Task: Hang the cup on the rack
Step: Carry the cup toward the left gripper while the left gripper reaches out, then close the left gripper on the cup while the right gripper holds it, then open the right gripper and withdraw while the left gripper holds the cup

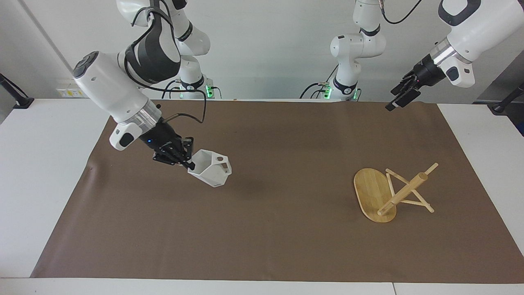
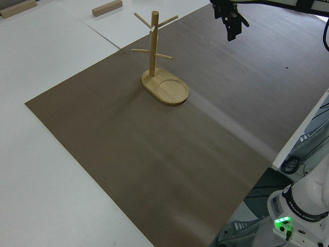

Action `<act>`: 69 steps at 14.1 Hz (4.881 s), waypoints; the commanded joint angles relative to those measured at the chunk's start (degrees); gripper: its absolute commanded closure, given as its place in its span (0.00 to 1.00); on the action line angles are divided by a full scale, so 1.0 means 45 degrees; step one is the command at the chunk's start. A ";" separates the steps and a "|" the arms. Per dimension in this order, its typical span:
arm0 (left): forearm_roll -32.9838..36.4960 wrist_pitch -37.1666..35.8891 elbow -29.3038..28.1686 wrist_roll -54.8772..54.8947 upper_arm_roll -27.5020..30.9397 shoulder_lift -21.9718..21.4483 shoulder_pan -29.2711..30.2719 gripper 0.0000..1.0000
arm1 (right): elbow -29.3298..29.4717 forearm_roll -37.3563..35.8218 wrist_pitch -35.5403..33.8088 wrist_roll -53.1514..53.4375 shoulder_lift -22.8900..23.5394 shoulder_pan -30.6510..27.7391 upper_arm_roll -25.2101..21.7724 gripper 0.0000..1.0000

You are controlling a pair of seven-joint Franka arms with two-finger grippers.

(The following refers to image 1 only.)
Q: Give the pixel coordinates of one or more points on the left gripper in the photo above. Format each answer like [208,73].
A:
[428,71]

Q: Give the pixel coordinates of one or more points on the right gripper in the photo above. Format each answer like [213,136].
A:
[157,135]

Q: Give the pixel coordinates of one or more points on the white faceted cup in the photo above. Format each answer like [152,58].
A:
[211,170]

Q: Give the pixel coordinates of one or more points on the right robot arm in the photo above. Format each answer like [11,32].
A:
[106,86]

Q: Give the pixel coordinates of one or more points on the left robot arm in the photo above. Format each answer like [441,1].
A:
[479,28]

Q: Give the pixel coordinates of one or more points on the wooden cup rack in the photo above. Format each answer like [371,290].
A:
[374,196]

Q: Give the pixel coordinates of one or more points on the black stand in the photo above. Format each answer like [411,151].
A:
[505,102]
[18,98]

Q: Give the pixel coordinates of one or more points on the white wall socket strip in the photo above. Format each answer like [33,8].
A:
[69,93]

